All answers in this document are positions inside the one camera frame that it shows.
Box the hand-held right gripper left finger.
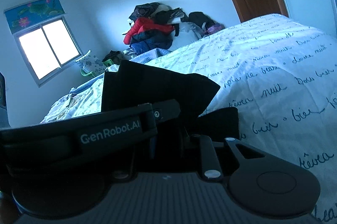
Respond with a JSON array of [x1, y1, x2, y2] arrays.
[[112, 133, 160, 180]]

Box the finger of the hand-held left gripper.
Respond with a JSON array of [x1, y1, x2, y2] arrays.
[[151, 99, 182, 122]]

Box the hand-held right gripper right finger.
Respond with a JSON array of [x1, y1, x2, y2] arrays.
[[190, 134, 265, 180]]

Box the black pants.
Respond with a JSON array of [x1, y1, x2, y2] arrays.
[[101, 60, 240, 141]]

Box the floral bed sheet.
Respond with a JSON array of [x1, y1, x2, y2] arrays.
[[40, 74, 106, 124]]

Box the light blue quilt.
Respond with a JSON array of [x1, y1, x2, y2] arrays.
[[124, 48, 172, 64]]

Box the green plastic chair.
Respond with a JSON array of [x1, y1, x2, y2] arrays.
[[80, 59, 117, 78]]

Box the navy blue jacket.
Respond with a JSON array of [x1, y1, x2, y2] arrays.
[[130, 30, 174, 52]]

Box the white plastic bag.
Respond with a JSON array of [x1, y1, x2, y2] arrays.
[[170, 22, 205, 51]]

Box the black cloth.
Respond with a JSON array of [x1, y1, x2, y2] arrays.
[[102, 50, 125, 63]]

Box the floral pillow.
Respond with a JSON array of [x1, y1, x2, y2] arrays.
[[76, 50, 107, 77]]

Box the window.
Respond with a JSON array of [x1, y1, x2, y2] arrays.
[[14, 17, 84, 87]]

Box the purple cloth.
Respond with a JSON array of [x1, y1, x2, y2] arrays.
[[205, 24, 225, 35]]

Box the black bag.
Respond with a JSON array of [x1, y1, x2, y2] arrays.
[[188, 11, 219, 30]]

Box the dark clothes pile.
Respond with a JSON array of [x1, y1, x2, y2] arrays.
[[128, 2, 189, 27]]

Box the white script-printed bed cover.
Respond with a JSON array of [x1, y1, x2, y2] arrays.
[[39, 13, 337, 224]]

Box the floral window blind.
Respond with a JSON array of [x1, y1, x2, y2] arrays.
[[4, 0, 65, 35]]

